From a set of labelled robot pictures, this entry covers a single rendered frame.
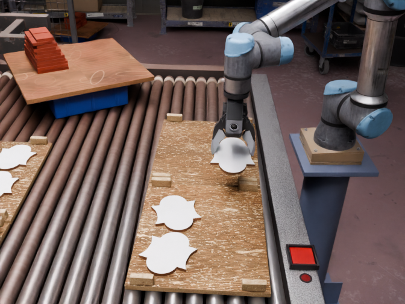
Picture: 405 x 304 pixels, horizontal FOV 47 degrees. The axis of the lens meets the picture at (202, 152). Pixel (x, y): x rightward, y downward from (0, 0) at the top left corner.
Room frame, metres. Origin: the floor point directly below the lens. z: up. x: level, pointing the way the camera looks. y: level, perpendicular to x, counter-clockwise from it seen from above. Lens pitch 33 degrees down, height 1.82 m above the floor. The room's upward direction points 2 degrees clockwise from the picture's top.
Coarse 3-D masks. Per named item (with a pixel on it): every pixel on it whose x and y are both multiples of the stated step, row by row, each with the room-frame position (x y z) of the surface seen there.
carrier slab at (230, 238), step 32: (160, 192) 1.13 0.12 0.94; (192, 192) 1.13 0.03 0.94; (224, 192) 1.14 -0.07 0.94; (256, 192) 1.14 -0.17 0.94; (224, 224) 0.99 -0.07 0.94; (256, 224) 1.00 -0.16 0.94; (192, 256) 0.87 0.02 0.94; (224, 256) 0.87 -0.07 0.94; (256, 256) 0.88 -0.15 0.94; (128, 288) 0.77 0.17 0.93; (160, 288) 0.76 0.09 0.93; (192, 288) 0.76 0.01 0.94; (224, 288) 0.77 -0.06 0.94
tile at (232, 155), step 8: (224, 144) 1.21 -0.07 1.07; (232, 144) 1.21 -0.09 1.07; (240, 144) 1.21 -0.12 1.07; (216, 152) 1.17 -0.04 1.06; (224, 152) 1.18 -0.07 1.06; (232, 152) 1.18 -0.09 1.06; (240, 152) 1.18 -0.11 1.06; (248, 152) 1.18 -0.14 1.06; (216, 160) 1.14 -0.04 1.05; (224, 160) 1.14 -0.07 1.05; (232, 160) 1.14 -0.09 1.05; (240, 160) 1.14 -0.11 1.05; (248, 160) 1.14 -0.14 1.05; (224, 168) 1.11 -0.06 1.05; (232, 168) 1.11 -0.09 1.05; (240, 168) 1.11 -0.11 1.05
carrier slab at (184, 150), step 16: (176, 128) 1.52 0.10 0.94; (192, 128) 1.52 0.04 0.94; (208, 128) 1.53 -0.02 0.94; (160, 144) 1.40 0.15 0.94; (176, 144) 1.41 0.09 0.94; (192, 144) 1.41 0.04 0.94; (208, 144) 1.41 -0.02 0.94; (256, 144) 1.43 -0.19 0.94; (160, 160) 1.30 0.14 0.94; (176, 160) 1.30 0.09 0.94; (192, 160) 1.31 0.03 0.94; (208, 160) 1.31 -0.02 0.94; (256, 160) 1.32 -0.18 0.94; (176, 176) 1.22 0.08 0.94; (192, 176) 1.22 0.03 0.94; (208, 176) 1.22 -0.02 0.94; (224, 176) 1.22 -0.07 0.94; (240, 176) 1.23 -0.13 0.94; (256, 176) 1.23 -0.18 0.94
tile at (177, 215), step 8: (168, 200) 1.08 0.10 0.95; (176, 200) 1.08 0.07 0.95; (184, 200) 1.08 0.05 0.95; (152, 208) 1.04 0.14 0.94; (160, 208) 1.04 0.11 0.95; (168, 208) 1.04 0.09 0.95; (176, 208) 1.04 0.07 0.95; (184, 208) 1.05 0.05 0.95; (192, 208) 1.05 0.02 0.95; (160, 216) 1.01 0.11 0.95; (168, 216) 1.01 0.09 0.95; (176, 216) 1.01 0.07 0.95; (184, 216) 1.01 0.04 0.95; (192, 216) 1.01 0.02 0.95; (160, 224) 0.98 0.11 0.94; (168, 224) 0.97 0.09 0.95; (176, 224) 0.98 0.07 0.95; (184, 224) 0.98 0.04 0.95; (192, 224) 0.99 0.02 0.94
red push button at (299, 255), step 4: (292, 248) 0.92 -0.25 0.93; (296, 248) 0.92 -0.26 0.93; (300, 248) 0.92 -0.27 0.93; (304, 248) 0.92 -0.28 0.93; (308, 248) 0.92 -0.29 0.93; (292, 252) 0.90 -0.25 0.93; (296, 252) 0.90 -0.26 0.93; (300, 252) 0.90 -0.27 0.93; (304, 252) 0.90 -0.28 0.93; (308, 252) 0.90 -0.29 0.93; (312, 252) 0.90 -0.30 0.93; (292, 256) 0.89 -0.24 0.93; (296, 256) 0.89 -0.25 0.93; (300, 256) 0.89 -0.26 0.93; (304, 256) 0.89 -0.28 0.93; (308, 256) 0.89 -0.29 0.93; (312, 256) 0.89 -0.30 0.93; (292, 260) 0.87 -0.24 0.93; (296, 260) 0.87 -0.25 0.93; (300, 260) 0.87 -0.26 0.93; (304, 260) 0.87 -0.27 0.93; (308, 260) 0.88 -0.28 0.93; (312, 260) 0.88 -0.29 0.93
